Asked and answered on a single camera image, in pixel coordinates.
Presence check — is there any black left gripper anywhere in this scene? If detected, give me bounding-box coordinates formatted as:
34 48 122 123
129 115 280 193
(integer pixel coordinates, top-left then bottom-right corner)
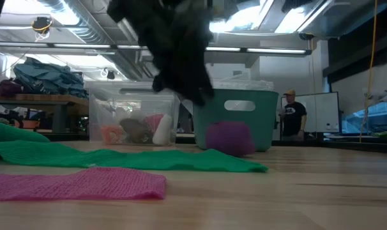
107 0 215 107

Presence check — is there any purple elastic bandage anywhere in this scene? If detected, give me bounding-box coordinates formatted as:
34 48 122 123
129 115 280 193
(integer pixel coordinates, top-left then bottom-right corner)
205 120 257 157

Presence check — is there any red bandage roll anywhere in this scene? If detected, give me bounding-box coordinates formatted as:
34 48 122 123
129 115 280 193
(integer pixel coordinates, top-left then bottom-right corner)
145 114 165 135

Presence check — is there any white bandage roll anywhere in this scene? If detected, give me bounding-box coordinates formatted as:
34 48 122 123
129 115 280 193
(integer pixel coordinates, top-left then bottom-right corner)
152 114 174 146

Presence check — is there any brown bandage roll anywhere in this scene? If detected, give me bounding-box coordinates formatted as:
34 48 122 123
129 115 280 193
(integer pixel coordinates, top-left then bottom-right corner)
119 118 155 144

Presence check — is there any orange bandage roll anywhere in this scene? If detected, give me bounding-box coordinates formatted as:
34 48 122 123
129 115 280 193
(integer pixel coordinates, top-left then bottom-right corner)
100 125 126 144

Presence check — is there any green elastic bandage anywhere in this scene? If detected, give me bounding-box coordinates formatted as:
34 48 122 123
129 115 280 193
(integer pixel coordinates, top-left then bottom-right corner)
0 121 269 173

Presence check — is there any pink elastic bandage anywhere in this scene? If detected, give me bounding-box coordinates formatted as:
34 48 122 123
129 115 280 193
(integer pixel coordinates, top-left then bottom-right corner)
0 167 167 202

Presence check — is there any clear plastic storage bin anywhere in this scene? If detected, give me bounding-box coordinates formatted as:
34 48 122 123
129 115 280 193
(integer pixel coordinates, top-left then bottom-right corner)
84 80 181 146

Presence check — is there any teal plastic bin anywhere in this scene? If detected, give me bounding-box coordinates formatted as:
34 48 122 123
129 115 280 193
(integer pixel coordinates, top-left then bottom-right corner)
192 88 280 152

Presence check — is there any ceiling light bar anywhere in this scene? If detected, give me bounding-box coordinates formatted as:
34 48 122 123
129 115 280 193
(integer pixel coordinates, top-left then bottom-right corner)
0 40 312 56

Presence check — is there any person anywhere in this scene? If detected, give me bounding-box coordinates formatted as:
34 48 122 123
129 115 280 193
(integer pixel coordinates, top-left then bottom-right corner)
278 88 308 142

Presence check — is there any blue cloth pile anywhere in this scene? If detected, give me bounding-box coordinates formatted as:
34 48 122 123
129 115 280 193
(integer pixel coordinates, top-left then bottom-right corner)
13 57 89 98

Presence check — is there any wooden workbench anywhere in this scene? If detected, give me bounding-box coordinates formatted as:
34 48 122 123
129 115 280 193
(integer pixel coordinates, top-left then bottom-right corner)
0 93 89 135

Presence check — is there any whiteboard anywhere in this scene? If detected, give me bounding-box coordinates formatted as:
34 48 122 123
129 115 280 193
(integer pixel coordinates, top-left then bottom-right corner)
280 91 340 134

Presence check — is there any black yellow ceiling device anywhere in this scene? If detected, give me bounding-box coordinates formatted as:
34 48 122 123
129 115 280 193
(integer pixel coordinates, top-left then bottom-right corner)
31 16 54 35

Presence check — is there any colourful cloth pile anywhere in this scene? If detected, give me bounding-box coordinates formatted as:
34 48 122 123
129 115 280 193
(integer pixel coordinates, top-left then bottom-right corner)
0 105 54 131

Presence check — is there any dark purple cloth bundle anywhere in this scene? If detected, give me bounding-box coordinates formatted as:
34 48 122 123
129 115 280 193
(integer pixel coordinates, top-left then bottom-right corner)
0 79 24 98

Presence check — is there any blue screen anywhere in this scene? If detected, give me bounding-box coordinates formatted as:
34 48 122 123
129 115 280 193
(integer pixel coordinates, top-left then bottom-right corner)
342 101 387 134

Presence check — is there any green cloth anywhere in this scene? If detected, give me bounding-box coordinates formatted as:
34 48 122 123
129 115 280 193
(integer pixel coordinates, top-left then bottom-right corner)
370 130 387 144

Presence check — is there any yellow cable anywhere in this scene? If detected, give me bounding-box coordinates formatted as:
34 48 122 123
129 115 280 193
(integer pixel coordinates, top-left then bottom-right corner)
358 0 378 144

